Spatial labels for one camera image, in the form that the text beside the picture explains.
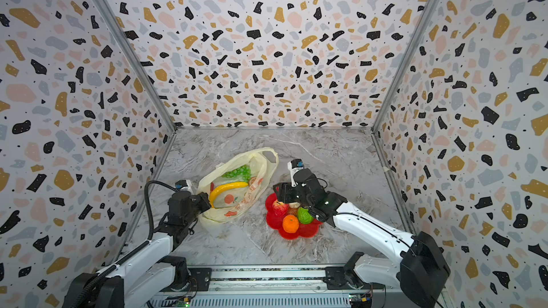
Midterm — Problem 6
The lime green bumpy fruit toy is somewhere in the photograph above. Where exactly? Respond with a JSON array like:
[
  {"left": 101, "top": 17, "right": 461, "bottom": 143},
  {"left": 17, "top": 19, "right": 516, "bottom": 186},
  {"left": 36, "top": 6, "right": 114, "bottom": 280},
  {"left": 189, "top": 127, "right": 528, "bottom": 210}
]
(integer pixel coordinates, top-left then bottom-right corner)
[{"left": 297, "top": 207, "right": 314, "bottom": 225}]

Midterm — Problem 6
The orange fruit toy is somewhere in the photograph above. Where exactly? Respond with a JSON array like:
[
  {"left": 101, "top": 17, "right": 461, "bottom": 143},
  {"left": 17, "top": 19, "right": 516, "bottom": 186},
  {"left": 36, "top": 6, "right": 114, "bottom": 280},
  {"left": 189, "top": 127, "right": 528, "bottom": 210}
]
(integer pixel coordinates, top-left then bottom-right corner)
[{"left": 282, "top": 215, "right": 300, "bottom": 234}]

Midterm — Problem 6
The red apple toy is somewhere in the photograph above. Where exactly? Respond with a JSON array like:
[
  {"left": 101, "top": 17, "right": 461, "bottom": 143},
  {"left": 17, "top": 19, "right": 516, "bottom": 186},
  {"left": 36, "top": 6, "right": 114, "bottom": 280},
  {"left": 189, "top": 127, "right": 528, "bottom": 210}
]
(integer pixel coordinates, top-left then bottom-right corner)
[{"left": 272, "top": 200, "right": 290, "bottom": 217}]

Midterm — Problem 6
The cream plastic bag orange print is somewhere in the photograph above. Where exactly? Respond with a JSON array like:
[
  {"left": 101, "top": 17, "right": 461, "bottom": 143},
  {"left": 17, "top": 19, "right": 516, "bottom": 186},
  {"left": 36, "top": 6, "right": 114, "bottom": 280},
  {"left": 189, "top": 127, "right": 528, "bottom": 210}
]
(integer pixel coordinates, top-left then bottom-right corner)
[{"left": 198, "top": 148, "right": 279, "bottom": 223}]

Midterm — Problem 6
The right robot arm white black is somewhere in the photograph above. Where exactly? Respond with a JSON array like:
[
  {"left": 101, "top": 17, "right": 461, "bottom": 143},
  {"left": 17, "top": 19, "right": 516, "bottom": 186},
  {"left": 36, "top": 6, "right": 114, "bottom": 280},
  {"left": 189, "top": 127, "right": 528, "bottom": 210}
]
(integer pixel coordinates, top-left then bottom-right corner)
[{"left": 273, "top": 165, "right": 450, "bottom": 307}]

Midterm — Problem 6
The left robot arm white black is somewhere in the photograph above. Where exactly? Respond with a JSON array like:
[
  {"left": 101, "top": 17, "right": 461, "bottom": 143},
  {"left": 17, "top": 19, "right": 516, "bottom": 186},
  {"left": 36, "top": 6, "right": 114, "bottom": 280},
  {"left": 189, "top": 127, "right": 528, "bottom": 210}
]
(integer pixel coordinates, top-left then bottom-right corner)
[{"left": 63, "top": 191, "right": 211, "bottom": 307}]

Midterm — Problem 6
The yellow banana toy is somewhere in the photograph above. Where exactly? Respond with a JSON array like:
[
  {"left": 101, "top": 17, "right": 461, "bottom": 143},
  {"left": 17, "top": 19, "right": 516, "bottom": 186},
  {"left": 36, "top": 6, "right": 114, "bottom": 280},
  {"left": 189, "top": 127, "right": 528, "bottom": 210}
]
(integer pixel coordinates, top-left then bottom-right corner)
[{"left": 209, "top": 181, "right": 248, "bottom": 207}]

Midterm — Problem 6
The red flower-shaped plate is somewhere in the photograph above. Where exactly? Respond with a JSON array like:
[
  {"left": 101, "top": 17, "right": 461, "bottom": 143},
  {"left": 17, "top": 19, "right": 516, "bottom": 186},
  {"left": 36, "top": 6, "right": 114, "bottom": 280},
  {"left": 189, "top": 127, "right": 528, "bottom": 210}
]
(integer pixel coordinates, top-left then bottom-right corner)
[{"left": 265, "top": 193, "right": 322, "bottom": 240}]

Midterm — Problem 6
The green grapes bunch toy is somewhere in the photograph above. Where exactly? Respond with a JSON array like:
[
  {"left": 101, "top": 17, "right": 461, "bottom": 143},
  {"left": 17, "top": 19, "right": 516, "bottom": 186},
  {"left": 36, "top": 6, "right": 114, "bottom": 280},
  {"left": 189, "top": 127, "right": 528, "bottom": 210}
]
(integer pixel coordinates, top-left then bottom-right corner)
[{"left": 222, "top": 165, "right": 252, "bottom": 183}]

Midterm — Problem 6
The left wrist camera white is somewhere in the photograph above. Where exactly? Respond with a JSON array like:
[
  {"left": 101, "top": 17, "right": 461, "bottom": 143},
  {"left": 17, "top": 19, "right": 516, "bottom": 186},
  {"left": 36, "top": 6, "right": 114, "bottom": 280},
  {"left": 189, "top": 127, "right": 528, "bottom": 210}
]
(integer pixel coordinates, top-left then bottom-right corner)
[{"left": 175, "top": 180, "right": 195, "bottom": 195}]

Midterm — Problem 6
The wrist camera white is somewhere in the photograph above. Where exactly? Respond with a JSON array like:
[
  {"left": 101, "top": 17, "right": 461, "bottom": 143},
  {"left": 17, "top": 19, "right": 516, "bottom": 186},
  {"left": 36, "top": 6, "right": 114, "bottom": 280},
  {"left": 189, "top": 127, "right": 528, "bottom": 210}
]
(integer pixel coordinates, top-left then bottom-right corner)
[
  {"left": 175, "top": 180, "right": 195, "bottom": 195},
  {"left": 288, "top": 158, "right": 304, "bottom": 187}
]

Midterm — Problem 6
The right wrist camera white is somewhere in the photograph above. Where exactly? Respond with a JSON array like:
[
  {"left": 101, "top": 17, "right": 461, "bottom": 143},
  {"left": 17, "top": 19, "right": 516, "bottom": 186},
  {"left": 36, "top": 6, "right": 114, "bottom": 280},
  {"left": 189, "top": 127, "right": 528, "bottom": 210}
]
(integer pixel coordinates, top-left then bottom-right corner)
[{"left": 288, "top": 158, "right": 304, "bottom": 187}]

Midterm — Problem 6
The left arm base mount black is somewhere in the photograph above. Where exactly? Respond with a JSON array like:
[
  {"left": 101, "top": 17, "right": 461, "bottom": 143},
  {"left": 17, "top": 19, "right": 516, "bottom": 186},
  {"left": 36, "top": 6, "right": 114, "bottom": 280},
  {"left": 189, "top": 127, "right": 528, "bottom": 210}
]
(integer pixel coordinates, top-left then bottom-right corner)
[{"left": 148, "top": 267, "right": 213, "bottom": 294}]

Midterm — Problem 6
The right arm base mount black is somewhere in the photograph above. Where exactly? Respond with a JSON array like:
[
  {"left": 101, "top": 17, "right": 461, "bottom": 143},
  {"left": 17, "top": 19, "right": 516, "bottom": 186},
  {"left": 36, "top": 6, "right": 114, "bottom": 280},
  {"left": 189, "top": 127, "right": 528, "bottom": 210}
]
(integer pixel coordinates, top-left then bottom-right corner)
[{"left": 323, "top": 266, "right": 385, "bottom": 291}]

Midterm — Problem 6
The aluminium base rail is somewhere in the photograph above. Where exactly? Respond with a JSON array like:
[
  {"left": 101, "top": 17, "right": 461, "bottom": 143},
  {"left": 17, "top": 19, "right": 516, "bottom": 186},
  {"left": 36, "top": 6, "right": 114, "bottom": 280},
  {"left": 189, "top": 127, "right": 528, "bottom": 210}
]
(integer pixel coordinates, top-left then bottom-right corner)
[{"left": 141, "top": 265, "right": 419, "bottom": 307}]

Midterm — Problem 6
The black corrugated cable hose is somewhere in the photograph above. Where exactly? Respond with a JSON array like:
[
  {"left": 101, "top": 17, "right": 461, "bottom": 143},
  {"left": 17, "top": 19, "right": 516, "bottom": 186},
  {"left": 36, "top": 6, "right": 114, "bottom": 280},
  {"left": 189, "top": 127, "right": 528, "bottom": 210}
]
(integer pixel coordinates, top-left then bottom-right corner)
[{"left": 72, "top": 180, "right": 178, "bottom": 308}]

